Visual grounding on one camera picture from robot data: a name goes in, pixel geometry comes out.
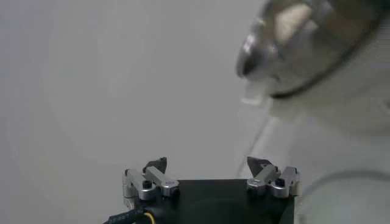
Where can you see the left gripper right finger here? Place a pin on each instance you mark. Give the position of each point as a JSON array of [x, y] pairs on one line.
[[265, 179]]

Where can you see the white electric cooking pot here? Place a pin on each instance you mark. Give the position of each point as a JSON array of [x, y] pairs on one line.
[[350, 100]]

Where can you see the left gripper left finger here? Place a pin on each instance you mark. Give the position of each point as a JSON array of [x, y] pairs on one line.
[[161, 181]]

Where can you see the perforated steel steamer basket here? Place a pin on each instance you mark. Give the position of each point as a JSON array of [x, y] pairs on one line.
[[304, 61]]

